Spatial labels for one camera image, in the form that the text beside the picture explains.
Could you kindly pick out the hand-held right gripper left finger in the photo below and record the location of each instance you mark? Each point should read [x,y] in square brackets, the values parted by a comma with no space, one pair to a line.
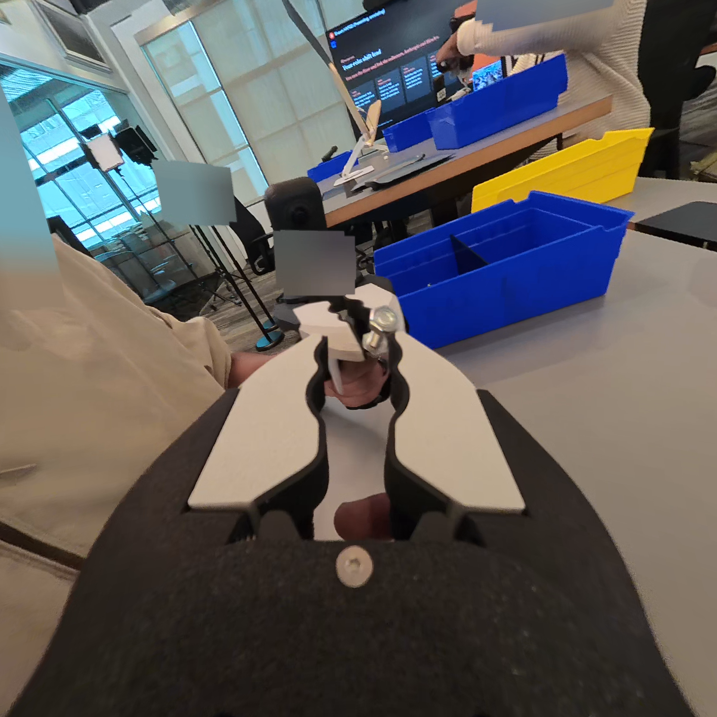
[255,448]

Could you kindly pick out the black studio lamp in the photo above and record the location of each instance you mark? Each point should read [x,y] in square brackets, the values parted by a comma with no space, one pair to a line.
[137,143]

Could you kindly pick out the white studio light panel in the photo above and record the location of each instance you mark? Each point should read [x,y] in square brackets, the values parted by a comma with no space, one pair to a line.
[104,151]

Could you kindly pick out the silver bolt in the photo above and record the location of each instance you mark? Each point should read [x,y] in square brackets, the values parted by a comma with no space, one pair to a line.
[384,319]

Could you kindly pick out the computer monitor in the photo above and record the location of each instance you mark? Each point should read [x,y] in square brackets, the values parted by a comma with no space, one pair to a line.
[415,56]

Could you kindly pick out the small blue storage bin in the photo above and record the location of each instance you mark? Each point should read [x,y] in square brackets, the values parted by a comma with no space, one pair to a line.
[327,168]
[409,132]

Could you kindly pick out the yellow storage bin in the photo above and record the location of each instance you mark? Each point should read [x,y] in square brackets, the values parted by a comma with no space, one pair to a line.
[583,168]

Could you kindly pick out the person's left hand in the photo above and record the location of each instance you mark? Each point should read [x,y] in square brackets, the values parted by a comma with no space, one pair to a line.
[359,383]

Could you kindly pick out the brown wooden desk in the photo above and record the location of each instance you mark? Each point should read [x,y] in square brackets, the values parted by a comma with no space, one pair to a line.
[448,168]

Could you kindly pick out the dark flat tablet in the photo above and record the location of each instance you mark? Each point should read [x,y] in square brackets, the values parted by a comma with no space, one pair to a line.
[683,224]

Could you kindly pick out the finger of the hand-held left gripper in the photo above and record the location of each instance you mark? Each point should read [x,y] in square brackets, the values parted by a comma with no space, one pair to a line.
[364,300]
[347,342]

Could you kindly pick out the person's right hand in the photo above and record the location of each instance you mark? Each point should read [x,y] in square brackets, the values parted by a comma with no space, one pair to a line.
[364,518]

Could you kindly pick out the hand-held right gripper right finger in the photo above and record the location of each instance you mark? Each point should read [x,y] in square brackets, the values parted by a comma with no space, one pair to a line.
[457,448]

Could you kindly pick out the blue divided storage bin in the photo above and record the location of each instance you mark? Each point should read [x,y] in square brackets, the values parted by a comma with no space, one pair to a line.
[527,280]

